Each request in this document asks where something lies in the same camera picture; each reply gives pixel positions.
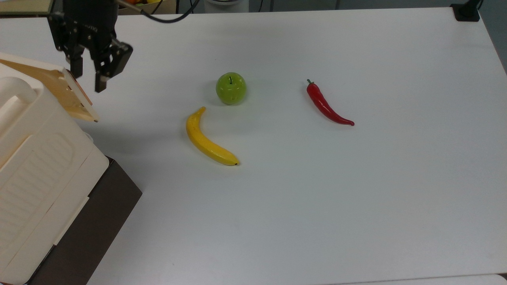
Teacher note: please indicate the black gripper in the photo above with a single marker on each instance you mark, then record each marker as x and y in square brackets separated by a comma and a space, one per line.
[89, 23]

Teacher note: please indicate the cream cabinet door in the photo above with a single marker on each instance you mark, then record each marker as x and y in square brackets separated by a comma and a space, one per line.
[55, 85]

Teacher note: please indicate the cream plastic cabinet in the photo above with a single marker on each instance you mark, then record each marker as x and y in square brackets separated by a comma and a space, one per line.
[43, 178]

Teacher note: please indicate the yellow banana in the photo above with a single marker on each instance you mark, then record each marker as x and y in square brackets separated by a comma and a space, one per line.
[202, 140]

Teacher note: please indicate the green apple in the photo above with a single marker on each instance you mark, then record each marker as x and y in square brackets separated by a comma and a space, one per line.
[231, 89]

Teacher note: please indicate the dark brown drawer box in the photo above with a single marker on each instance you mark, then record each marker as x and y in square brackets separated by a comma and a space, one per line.
[95, 221]

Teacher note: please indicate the red chili pepper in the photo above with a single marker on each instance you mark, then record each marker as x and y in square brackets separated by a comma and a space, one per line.
[323, 105]

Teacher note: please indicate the black table clamp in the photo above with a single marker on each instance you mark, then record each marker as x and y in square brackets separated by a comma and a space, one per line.
[466, 11]

